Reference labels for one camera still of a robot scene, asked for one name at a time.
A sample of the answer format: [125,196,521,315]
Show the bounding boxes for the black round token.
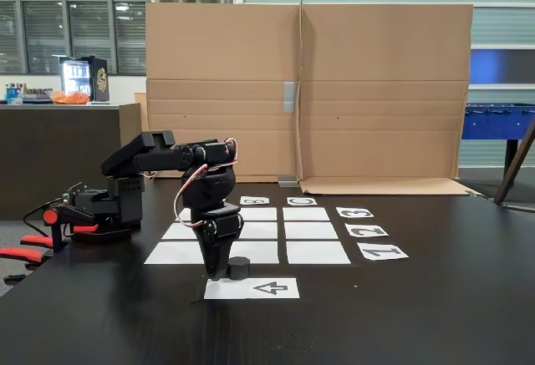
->
[227,256,252,280]

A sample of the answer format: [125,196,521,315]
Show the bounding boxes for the white nine-square grid sheet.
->
[143,205,353,266]

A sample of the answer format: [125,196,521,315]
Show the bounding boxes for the white arrow paper sheet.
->
[203,276,302,301]

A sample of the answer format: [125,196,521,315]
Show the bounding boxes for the brown cardboard panel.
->
[145,2,303,185]

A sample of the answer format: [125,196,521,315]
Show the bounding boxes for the paper sheet number 3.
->
[335,206,375,219]

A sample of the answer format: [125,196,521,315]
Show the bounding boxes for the paper sheet number 2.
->
[344,223,390,239]

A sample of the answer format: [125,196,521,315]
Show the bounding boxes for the red and black clamp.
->
[41,203,101,254]
[0,234,55,285]

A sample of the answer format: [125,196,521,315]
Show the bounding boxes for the paper sheet number 1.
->
[357,244,410,262]

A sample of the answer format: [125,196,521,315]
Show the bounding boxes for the brown counter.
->
[0,103,143,221]

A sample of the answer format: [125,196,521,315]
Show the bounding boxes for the black mini fridge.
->
[59,56,111,104]

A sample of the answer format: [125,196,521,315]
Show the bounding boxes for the orange bag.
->
[51,91,91,105]

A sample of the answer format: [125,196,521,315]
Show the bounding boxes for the brown cardboard with flat flap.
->
[297,0,482,197]

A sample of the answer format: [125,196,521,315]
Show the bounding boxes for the blue foosball table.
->
[461,102,535,183]

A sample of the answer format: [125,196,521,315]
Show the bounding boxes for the dark tripod leg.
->
[493,119,535,205]

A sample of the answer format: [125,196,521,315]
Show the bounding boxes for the black cable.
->
[22,200,64,232]

